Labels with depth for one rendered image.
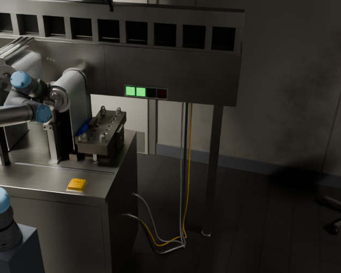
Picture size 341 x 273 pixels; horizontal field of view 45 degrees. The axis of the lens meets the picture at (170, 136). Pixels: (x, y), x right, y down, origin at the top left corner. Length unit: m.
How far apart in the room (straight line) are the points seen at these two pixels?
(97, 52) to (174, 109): 1.52
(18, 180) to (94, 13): 0.94
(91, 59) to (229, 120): 1.64
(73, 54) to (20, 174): 0.71
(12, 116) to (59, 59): 0.86
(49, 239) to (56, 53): 1.02
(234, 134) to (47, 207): 2.00
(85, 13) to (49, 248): 1.27
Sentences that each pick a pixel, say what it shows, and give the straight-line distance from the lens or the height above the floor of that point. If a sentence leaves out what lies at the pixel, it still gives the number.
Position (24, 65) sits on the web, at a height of 1.38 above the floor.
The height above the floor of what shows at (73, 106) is 1.19.
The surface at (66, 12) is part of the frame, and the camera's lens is 2.32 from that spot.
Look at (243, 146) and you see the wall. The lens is 3.71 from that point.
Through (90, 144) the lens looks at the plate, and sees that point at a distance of 2.14.
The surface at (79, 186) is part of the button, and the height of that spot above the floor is 0.92.
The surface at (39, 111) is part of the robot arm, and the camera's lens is 1.69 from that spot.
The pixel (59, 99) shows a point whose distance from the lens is 2.10.
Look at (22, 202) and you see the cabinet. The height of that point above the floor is 0.78.
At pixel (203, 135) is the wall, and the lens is 3.73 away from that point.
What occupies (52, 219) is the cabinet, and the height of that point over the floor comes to 0.70.
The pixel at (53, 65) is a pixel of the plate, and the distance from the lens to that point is 2.45.
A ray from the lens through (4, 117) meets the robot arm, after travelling 1.60.
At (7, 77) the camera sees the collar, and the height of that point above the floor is 1.36.
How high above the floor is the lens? 2.13
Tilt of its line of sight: 30 degrees down
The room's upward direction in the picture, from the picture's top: 2 degrees clockwise
